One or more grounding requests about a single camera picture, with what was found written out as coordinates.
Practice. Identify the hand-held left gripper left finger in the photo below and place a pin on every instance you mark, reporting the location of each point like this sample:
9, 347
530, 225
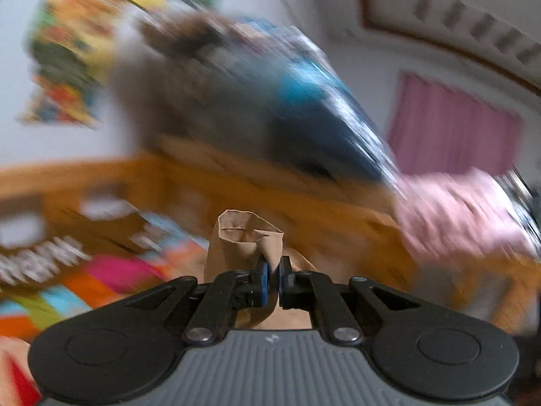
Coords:
263, 281

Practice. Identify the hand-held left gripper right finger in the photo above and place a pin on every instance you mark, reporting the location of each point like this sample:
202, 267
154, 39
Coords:
285, 281

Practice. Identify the tan garment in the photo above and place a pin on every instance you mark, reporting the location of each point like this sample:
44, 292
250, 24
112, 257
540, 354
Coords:
236, 237

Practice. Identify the colourful striped bedsheet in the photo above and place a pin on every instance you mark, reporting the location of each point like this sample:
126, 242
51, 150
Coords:
105, 279

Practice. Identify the dark cloth pile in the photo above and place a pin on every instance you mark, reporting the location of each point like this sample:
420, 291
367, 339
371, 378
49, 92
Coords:
236, 105

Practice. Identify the pink fleece blanket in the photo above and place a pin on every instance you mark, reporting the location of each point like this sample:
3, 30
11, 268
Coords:
456, 215

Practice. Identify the pink curtain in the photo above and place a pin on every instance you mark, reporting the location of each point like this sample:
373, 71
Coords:
452, 127

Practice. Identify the grey shiny bag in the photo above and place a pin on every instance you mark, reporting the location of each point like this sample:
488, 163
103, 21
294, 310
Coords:
522, 207

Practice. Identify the wooden bed frame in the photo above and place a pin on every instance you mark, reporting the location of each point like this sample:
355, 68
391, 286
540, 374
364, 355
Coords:
296, 194

